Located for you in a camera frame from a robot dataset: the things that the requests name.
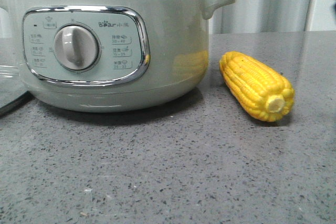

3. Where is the yellow corn cob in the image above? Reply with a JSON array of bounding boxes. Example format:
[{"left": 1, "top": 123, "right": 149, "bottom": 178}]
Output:
[{"left": 219, "top": 51, "right": 295, "bottom": 122}]

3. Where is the glass pot lid steel rim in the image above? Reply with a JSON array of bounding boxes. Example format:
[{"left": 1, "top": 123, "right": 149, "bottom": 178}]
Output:
[{"left": 1, "top": 65, "right": 33, "bottom": 117}]

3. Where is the pale green electric pot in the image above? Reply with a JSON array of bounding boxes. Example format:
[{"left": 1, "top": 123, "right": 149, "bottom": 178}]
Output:
[{"left": 1, "top": 0, "right": 236, "bottom": 113}]

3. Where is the beige timer knob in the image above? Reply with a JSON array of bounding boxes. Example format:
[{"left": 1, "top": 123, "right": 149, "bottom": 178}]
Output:
[{"left": 54, "top": 25, "right": 99, "bottom": 71}]

